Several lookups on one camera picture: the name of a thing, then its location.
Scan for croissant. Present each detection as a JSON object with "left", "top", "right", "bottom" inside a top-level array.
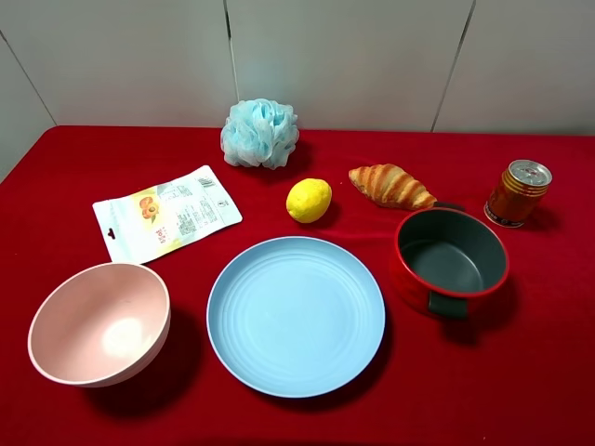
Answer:
[{"left": 349, "top": 164, "right": 437, "bottom": 211}]

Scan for blue plate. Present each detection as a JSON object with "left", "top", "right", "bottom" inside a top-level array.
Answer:
[{"left": 206, "top": 236, "right": 386, "bottom": 399}]

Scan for yellow lemon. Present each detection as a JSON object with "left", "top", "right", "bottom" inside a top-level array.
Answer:
[{"left": 285, "top": 178, "right": 332, "bottom": 224}]

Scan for red pot with black handles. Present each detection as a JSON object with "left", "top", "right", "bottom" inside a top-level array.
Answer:
[{"left": 390, "top": 206, "right": 509, "bottom": 320}]

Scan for pink bowl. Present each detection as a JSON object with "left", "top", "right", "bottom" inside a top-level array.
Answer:
[{"left": 27, "top": 263, "right": 171, "bottom": 387}]

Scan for orange drink can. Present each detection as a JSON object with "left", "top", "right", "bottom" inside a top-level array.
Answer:
[{"left": 484, "top": 160, "right": 552, "bottom": 228}]

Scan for white snack pouch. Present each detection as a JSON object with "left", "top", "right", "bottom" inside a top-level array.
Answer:
[{"left": 92, "top": 165, "right": 243, "bottom": 264}]

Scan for blue mesh bath sponge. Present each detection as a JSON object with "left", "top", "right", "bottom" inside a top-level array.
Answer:
[{"left": 220, "top": 98, "right": 299, "bottom": 170}]

